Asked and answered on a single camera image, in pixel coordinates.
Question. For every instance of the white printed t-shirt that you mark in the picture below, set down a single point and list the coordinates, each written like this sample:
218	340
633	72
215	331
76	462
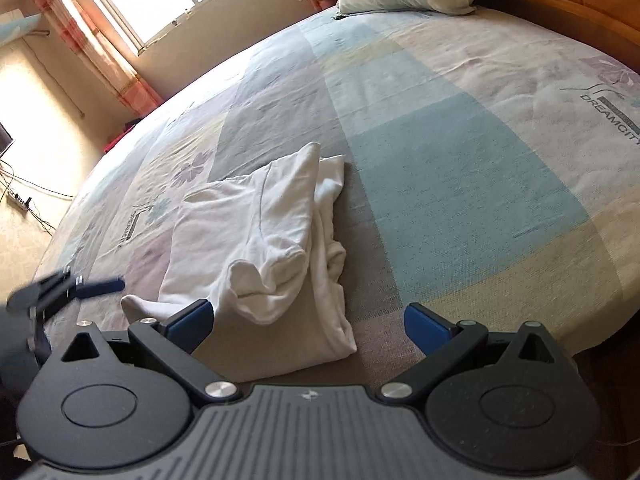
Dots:
280	240

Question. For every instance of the wall television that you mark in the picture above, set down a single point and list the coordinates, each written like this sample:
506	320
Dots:
5	140

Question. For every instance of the white power strip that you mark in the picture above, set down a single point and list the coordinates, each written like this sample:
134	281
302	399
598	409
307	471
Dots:
19	201

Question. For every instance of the red cloth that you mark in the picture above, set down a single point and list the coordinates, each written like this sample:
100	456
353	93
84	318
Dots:
117	141

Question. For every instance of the wooden headboard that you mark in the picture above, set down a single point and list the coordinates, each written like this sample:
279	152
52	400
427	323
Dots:
575	5

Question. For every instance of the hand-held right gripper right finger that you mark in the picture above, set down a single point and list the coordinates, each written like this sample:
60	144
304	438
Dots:
425	330

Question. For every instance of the bed with patchwork sheet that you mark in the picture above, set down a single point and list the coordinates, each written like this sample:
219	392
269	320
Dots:
425	160

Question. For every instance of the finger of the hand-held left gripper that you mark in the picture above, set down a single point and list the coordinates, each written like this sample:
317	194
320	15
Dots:
100	287
40	291

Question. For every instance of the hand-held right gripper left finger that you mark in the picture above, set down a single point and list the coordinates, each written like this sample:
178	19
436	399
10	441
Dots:
192	325

